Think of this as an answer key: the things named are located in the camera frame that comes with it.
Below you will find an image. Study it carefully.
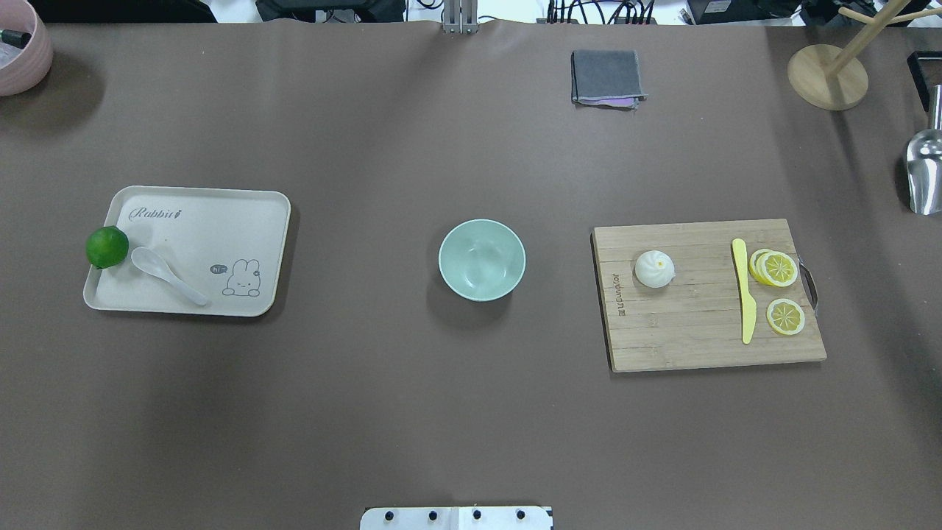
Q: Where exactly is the white ceramic spoon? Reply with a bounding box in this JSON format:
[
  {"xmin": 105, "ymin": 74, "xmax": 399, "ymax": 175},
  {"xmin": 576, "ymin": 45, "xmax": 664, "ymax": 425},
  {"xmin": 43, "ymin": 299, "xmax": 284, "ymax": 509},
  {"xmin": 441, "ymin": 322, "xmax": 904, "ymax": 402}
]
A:
[{"xmin": 131, "ymin": 246, "xmax": 208, "ymax": 306}]

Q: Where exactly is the mint green bowl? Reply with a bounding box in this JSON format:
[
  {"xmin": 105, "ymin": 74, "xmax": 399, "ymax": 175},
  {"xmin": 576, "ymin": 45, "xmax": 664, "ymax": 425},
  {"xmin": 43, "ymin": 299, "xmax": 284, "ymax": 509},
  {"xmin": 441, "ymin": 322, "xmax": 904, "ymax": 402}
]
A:
[{"xmin": 437, "ymin": 219, "xmax": 527, "ymax": 303}]

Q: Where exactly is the white steamed bun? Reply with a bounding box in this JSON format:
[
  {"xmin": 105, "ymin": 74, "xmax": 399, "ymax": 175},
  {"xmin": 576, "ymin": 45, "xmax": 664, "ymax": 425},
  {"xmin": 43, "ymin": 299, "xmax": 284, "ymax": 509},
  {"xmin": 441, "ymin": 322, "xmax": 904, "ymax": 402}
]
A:
[{"xmin": 634, "ymin": 250, "xmax": 676, "ymax": 289}]

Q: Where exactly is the pink bowl with ice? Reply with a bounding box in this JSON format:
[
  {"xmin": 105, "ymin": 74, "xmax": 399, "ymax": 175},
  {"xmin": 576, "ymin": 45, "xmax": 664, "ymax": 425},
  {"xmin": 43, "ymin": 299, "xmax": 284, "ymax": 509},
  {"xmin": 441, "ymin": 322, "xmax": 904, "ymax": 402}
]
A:
[{"xmin": 1, "ymin": 1, "xmax": 53, "ymax": 97}]

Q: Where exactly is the pink purple cloth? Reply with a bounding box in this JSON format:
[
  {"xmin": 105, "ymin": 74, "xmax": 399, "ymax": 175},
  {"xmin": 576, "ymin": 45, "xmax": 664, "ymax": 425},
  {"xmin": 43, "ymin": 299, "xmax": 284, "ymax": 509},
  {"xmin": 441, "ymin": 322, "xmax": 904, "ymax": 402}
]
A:
[{"xmin": 573, "ymin": 96, "xmax": 645, "ymax": 111}]

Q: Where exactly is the grey folded cloth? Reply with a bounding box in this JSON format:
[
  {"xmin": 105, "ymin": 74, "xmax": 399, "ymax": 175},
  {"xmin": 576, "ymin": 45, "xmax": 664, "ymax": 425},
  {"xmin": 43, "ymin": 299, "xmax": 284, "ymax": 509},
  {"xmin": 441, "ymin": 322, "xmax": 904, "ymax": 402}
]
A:
[{"xmin": 570, "ymin": 49, "xmax": 648, "ymax": 100}]

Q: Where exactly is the bamboo cutting board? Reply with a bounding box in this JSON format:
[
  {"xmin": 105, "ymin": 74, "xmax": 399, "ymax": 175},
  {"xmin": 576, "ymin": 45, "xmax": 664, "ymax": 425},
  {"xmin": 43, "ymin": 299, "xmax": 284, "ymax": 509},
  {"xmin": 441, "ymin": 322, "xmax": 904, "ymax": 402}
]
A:
[{"xmin": 592, "ymin": 219, "xmax": 827, "ymax": 372}]

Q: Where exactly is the cream rabbit tray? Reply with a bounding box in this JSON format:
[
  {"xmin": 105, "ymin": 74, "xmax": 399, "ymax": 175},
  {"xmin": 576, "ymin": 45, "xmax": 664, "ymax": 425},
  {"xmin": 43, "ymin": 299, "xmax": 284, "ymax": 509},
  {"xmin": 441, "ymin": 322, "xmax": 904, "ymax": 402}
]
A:
[{"xmin": 83, "ymin": 185, "xmax": 291, "ymax": 317}]

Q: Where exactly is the yellow plastic knife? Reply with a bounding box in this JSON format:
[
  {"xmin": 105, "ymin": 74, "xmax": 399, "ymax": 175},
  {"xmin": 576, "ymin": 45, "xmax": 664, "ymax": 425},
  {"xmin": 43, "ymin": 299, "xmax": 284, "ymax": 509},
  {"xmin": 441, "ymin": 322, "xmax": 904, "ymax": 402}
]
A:
[{"xmin": 731, "ymin": 238, "xmax": 757, "ymax": 345}]

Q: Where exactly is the lower stacked lemon slice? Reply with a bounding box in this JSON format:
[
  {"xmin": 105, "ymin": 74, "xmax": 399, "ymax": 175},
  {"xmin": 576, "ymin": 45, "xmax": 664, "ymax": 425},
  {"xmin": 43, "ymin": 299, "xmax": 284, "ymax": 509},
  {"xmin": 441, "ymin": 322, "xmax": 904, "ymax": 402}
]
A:
[{"xmin": 749, "ymin": 248, "xmax": 773, "ymax": 286}]

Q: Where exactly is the single lemon slice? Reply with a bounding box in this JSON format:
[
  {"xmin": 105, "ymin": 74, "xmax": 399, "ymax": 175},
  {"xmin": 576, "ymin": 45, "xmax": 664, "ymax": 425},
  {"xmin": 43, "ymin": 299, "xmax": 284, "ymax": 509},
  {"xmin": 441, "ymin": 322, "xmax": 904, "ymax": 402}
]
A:
[{"xmin": 765, "ymin": 298, "xmax": 805, "ymax": 336}]

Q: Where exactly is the green lime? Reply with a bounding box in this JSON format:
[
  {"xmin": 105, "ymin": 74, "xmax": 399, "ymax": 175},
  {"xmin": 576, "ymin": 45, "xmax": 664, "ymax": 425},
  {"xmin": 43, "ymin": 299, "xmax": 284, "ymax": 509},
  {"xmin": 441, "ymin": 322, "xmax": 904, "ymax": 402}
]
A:
[{"xmin": 85, "ymin": 226, "xmax": 130, "ymax": 269}]

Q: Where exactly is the wooden mug tree stand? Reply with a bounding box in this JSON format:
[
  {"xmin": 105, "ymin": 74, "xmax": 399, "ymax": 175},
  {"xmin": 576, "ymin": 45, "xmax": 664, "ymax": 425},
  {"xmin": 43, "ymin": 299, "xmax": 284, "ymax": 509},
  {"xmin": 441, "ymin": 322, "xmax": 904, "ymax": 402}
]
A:
[{"xmin": 787, "ymin": 1, "xmax": 941, "ymax": 111}]

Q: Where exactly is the metal scoop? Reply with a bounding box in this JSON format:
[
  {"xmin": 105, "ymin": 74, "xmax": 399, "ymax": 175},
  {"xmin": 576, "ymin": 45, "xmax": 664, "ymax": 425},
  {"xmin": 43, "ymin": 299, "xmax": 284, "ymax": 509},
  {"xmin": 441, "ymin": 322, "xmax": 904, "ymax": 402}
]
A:
[{"xmin": 905, "ymin": 85, "xmax": 941, "ymax": 216}]

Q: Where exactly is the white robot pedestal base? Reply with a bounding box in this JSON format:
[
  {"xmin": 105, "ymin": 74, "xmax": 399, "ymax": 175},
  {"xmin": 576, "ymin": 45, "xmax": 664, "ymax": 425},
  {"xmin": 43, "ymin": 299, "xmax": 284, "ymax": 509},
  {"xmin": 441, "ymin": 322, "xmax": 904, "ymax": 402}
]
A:
[{"xmin": 359, "ymin": 506, "xmax": 554, "ymax": 529}]

